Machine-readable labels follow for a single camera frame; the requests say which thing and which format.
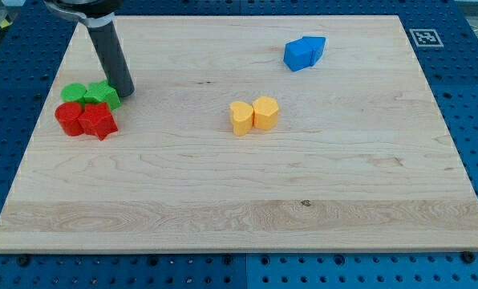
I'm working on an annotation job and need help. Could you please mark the red star block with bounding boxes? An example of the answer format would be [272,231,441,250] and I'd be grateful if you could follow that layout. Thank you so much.
[78,102,118,140]

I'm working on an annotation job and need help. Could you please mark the blue cube block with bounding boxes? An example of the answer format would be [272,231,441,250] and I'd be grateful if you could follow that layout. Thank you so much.
[283,39,313,71]

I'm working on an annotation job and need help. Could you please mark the yellow heart block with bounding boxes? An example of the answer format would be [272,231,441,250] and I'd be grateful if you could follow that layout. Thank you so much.
[229,101,254,136]

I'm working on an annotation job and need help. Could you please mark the blue pentagon block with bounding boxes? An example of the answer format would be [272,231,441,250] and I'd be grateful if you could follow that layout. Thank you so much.
[302,36,326,66]

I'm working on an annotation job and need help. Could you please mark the wooden board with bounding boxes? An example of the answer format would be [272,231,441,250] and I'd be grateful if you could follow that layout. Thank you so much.
[0,15,478,254]

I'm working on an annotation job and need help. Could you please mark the green star block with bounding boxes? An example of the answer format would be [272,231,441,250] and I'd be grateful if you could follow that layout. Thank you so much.
[83,80,121,110]

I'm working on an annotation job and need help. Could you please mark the white fiducial marker tag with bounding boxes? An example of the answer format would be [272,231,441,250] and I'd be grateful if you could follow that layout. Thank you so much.
[409,28,444,47]

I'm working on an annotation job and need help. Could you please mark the yellow hexagon block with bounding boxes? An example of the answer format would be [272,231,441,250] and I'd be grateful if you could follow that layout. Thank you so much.
[253,96,279,130]

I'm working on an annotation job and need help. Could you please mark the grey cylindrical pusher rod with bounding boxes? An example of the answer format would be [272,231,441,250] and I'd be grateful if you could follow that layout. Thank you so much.
[86,13,135,98]

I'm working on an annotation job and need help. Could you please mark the green cylinder block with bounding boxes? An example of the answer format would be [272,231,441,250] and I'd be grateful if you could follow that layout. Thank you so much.
[61,83,87,104]

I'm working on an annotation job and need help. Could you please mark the red cylinder block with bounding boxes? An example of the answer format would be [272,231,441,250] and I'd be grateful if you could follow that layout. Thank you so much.
[55,102,83,136]

